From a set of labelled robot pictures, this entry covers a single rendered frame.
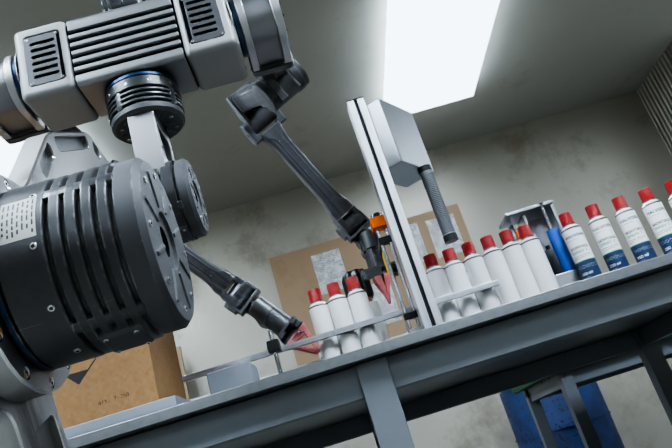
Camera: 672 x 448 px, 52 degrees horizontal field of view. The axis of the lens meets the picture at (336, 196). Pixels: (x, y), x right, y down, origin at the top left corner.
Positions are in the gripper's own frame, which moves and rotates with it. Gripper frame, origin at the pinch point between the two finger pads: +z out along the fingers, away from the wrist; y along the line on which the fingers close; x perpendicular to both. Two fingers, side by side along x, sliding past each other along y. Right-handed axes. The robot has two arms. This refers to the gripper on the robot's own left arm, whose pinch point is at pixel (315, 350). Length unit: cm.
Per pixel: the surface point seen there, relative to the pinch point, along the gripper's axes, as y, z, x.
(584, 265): -3, 43, -57
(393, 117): -15, -17, -58
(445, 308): -2.6, 20.5, -27.2
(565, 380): 108, 71, -57
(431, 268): -2.1, 11.9, -33.9
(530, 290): -4, 35, -43
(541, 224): 14, 29, -67
